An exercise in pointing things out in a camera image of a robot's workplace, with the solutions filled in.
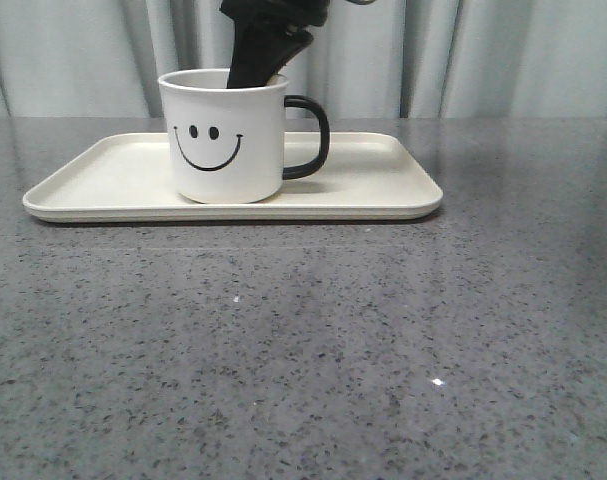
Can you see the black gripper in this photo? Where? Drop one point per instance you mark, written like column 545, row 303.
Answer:
column 260, row 50

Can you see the white smiley mug black handle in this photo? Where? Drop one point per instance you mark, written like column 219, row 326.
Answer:
column 227, row 145

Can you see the cream rectangular plastic tray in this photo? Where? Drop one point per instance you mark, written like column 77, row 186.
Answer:
column 127, row 178

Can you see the pale green curtain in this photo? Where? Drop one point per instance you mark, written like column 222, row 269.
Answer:
column 390, row 59

